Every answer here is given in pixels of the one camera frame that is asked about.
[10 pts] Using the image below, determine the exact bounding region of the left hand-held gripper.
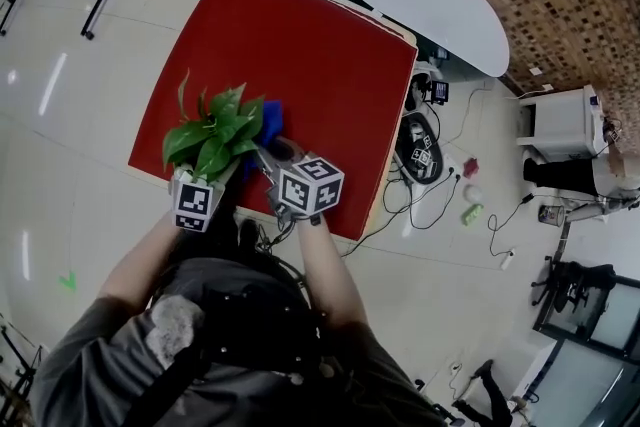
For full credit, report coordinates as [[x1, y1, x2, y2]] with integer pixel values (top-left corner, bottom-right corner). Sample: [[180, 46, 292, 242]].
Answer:
[[168, 167, 226, 233]]

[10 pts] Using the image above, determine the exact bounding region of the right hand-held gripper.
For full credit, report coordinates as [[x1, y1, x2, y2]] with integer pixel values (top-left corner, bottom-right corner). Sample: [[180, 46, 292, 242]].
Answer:
[[254, 137, 347, 227]]

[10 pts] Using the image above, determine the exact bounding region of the green plant flower pot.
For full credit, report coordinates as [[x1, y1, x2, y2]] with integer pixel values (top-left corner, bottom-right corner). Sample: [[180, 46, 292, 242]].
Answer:
[[162, 68, 266, 189]]

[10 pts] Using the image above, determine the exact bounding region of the blue cloth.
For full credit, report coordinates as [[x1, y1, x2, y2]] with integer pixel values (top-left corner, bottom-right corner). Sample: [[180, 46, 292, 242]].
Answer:
[[243, 99, 286, 179]]

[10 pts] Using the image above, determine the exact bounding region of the person's left forearm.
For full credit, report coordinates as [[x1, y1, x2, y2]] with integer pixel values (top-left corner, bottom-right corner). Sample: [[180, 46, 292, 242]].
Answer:
[[96, 209, 182, 314]]

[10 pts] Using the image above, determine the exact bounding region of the person's right forearm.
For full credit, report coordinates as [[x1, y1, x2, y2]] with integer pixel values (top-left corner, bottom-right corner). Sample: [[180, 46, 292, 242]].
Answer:
[[293, 214, 369, 334]]

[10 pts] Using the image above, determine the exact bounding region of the red tablecloth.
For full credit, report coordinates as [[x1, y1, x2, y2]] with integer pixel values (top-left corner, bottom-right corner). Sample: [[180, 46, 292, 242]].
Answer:
[[127, 0, 419, 242]]

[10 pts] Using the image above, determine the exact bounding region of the black chest harness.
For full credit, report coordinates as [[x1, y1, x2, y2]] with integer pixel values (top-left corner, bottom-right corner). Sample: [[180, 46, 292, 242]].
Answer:
[[149, 259, 331, 427]]

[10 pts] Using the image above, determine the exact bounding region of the small black monitor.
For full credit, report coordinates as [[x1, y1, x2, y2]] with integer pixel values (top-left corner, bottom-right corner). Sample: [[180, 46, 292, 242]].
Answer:
[[428, 80, 451, 106]]

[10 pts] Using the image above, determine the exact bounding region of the green toy block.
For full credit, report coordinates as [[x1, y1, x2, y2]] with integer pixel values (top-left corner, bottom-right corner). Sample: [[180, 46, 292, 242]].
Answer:
[[460, 203, 486, 228]]

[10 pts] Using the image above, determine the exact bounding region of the person's grey shirt torso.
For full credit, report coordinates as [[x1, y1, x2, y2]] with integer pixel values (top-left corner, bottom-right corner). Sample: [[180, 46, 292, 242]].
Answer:
[[29, 255, 449, 427]]

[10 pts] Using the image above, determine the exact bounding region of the small waste bin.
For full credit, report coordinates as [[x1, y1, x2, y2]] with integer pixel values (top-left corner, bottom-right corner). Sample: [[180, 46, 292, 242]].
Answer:
[[537, 203, 566, 230]]

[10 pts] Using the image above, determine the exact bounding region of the white cabinet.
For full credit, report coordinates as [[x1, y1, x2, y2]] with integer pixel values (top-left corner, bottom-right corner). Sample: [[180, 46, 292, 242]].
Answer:
[[516, 84, 610, 162]]

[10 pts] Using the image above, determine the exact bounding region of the black office chair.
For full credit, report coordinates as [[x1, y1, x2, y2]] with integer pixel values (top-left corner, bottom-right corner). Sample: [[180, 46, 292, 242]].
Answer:
[[530, 256, 618, 316]]

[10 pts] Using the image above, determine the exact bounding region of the black floor cable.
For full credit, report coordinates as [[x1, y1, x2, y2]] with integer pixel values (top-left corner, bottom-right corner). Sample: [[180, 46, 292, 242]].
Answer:
[[341, 87, 496, 257]]

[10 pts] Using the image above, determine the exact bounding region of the black power strip cable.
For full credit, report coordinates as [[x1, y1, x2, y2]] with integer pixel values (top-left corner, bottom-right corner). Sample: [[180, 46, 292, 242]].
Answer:
[[486, 192, 536, 261]]

